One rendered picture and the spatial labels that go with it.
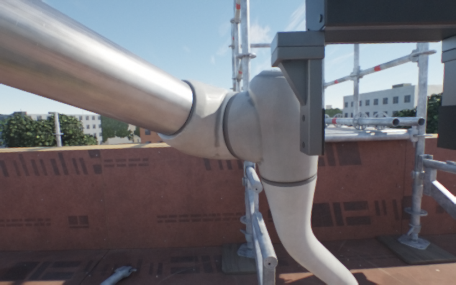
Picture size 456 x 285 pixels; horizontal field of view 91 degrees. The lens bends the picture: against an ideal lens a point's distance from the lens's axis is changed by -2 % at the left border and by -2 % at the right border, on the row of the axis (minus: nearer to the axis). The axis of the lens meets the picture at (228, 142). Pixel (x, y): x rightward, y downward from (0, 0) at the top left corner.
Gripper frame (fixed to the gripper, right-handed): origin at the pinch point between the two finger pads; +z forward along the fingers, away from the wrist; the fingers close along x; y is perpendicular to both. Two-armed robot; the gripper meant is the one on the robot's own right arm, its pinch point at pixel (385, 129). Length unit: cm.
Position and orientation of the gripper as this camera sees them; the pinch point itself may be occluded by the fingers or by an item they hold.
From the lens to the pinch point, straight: 24.9
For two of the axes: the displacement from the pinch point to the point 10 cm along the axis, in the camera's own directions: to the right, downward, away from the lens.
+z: 0.3, 9.9, 1.0
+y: -0.1, 1.1, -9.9
